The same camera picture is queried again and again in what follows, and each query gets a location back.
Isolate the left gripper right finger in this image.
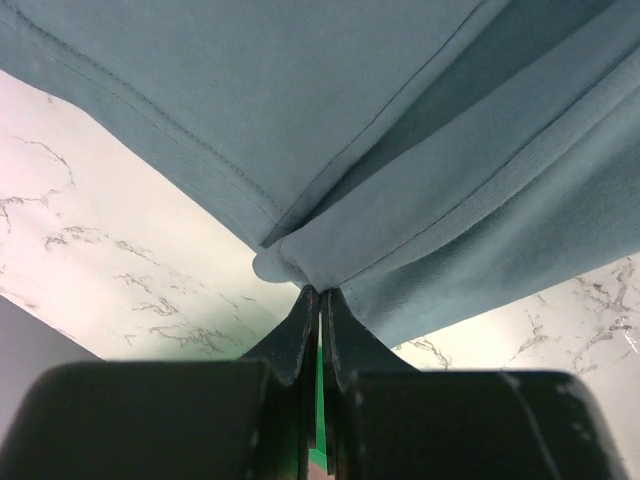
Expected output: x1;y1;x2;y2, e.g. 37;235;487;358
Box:
321;290;628;479

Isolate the blue-grey t-shirt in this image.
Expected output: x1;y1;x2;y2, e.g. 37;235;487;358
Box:
1;1;639;345

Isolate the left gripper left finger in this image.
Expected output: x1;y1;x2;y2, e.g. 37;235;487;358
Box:
11;286;320;479

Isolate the green plastic bin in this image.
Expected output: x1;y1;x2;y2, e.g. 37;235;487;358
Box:
308;344;330;469

